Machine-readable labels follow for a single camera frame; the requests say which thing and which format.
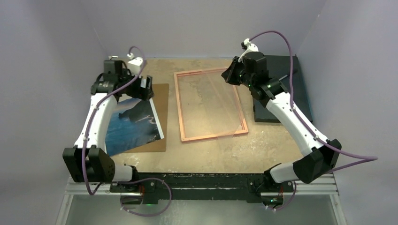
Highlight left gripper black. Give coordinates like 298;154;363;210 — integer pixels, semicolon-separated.
119;68;154;100

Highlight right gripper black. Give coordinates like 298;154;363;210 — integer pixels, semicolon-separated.
222;56;255;88

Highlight seascape photo print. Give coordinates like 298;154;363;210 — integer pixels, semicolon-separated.
105;98;165;156

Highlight clear acrylic glass sheet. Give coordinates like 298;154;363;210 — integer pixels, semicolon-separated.
178;69;246;139

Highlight pink wooden picture frame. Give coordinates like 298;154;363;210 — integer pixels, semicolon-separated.
173;67;249;143

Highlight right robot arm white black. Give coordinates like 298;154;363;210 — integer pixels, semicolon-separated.
222;52;342;191

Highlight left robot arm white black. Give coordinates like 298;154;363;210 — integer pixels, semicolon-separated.
62;57;153;192

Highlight brown cardboard backing board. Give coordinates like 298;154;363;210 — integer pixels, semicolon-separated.
125;83;169;153

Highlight black flat board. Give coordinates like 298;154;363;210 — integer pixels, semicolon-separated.
253;55;314;124

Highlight small hammer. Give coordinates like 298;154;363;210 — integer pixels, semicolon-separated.
279;69;298;81

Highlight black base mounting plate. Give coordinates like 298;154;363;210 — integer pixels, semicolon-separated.
110;172;293;204

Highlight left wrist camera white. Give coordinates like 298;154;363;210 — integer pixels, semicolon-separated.
127;53;146;75

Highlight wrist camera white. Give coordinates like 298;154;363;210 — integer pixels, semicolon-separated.
127;53;146;75
240;38;259;58

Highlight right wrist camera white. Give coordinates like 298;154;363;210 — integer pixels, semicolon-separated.
240;38;259;58

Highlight aluminium rail frame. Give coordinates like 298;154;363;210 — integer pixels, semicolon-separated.
56;56;347;225

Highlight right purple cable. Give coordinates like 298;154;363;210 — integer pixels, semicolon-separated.
245;30;379;212

